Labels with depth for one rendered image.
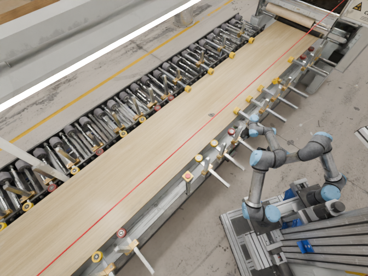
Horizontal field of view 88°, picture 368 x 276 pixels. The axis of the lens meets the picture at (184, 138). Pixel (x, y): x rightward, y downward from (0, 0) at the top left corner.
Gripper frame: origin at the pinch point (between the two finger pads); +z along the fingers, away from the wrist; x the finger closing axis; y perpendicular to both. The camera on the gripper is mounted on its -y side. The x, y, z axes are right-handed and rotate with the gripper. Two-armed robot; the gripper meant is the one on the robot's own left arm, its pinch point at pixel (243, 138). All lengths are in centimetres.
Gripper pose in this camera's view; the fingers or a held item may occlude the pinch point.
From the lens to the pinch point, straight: 206.5
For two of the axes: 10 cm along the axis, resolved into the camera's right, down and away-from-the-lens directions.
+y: 7.1, -6.3, 3.3
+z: 0.3, 4.9, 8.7
